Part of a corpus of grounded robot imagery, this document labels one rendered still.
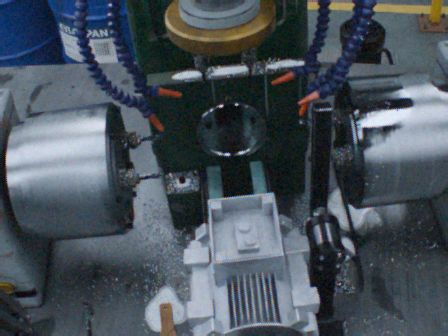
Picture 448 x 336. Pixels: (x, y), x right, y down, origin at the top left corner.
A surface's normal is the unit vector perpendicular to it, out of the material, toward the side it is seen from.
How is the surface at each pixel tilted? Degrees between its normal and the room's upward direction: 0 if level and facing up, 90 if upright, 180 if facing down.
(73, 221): 88
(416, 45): 0
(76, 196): 66
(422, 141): 51
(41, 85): 0
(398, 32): 0
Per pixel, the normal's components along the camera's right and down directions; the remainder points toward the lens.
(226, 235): -0.08, -0.69
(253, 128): 0.07, 0.72
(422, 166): 0.04, 0.43
